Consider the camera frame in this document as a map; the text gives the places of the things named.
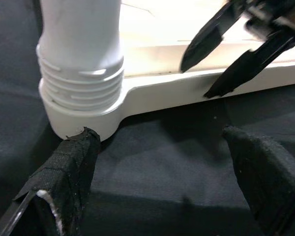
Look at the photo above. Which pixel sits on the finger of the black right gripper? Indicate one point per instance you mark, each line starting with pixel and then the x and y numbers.
pixel 204 46
pixel 241 71

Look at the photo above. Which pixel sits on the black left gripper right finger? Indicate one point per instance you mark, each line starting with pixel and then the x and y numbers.
pixel 268 184

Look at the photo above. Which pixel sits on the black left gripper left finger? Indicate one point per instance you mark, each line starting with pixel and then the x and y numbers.
pixel 64 177

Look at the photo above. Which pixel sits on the white plastic table leg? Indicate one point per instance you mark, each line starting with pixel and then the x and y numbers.
pixel 81 37

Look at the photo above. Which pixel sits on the white plastic table top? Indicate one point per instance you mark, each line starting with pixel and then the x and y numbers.
pixel 162 86

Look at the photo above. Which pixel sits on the black tablecloth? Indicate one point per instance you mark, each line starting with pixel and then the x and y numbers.
pixel 162 159

